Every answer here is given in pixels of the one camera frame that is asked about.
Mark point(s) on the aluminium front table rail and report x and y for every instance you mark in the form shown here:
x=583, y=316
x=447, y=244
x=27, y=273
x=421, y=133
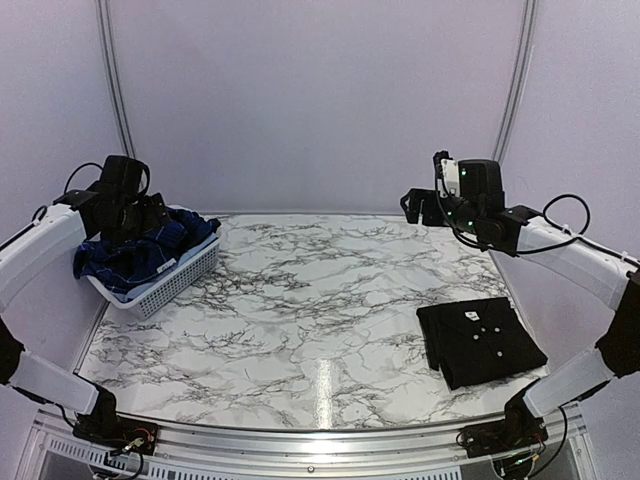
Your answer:
x=183, y=451

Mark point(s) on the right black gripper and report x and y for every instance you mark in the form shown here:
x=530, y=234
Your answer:
x=416, y=196

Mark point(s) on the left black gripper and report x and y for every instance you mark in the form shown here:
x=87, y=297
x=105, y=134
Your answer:
x=151, y=221

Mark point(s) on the white plastic laundry basket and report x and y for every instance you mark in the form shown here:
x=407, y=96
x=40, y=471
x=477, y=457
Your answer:
x=150, y=297

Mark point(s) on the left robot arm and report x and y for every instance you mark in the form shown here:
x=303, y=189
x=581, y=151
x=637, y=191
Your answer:
x=117, y=207

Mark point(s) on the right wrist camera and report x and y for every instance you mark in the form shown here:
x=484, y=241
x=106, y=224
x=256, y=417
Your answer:
x=447, y=172

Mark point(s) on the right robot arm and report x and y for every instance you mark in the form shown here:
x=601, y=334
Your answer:
x=468, y=198

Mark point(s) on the folded black shirt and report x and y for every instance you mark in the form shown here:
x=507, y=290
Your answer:
x=477, y=341

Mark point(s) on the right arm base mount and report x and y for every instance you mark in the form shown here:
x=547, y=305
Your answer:
x=496, y=437

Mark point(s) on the blue plaid long sleeve shirt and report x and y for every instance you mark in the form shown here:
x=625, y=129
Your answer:
x=128, y=270

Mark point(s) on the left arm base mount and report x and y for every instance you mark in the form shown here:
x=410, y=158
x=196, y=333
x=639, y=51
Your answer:
x=129, y=435

